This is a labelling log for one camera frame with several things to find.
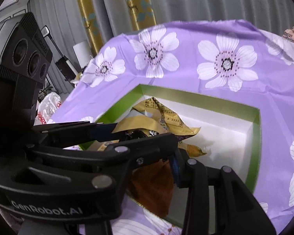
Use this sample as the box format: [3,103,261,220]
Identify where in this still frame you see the orange snack bag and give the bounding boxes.
[127,160,174,218]

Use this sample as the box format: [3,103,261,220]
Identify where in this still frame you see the yellow striped snack packet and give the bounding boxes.
[113,97,200,138]

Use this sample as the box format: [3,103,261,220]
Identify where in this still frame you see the tan barcode snack packet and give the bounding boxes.
[87,140,119,151]

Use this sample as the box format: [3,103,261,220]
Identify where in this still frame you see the pale yellow green snack packet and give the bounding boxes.
[178,142,207,158]

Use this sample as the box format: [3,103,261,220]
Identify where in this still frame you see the green cardboard box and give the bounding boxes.
[78,83,262,229]

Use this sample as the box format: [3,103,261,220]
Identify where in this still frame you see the white red plastic bag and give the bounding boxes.
[34,92,61,125]

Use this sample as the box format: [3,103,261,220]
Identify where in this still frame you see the stick vacuum cleaner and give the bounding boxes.
[41,25,78,85]

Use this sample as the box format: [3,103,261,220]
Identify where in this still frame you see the white board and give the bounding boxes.
[73,40,93,69]

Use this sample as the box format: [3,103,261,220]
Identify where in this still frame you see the purple floral tablecloth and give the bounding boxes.
[51,20,294,232]

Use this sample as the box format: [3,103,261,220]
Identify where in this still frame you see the gold patterned curtain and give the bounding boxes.
[77,0,157,54]

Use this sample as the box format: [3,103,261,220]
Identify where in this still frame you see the grey curtain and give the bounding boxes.
[27,0,294,87]

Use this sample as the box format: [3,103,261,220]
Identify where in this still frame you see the black camera module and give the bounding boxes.
[0,12,52,134]

